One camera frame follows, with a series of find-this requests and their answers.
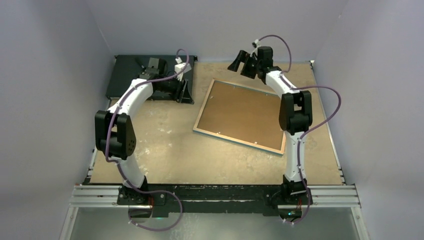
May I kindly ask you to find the blue wooden picture frame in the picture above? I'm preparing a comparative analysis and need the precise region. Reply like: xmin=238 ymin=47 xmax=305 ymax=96
xmin=192 ymin=78 xmax=287 ymax=157

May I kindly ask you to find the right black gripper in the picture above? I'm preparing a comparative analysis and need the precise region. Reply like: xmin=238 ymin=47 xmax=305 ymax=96
xmin=227 ymin=50 xmax=261 ymax=80

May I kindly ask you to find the small black hammer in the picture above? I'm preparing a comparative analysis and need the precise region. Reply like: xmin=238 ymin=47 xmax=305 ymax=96
xmin=134 ymin=57 xmax=145 ymax=69

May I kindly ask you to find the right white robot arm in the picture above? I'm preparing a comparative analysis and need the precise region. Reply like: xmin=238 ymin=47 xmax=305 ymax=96
xmin=228 ymin=46 xmax=313 ymax=204

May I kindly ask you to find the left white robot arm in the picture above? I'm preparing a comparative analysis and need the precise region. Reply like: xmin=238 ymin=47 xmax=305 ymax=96
xmin=94 ymin=56 xmax=191 ymax=205

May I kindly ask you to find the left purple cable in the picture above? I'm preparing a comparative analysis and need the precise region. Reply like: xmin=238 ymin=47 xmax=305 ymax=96
xmin=104 ymin=48 xmax=184 ymax=232

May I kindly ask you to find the brown cardboard backing board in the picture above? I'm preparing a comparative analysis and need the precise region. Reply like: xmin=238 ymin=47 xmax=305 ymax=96
xmin=197 ymin=81 xmax=284 ymax=151

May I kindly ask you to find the aluminium rail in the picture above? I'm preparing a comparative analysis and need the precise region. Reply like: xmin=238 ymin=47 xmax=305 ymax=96
xmin=69 ymin=185 xmax=361 ymax=208

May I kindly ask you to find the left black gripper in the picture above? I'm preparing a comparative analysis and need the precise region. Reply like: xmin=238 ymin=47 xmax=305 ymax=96
xmin=157 ymin=75 xmax=194 ymax=105

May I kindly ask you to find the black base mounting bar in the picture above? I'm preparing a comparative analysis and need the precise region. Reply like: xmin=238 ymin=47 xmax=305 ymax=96
xmin=117 ymin=183 xmax=313 ymax=218

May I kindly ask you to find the dark flat box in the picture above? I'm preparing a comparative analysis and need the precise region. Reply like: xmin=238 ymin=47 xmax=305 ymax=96
xmin=105 ymin=55 xmax=194 ymax=100

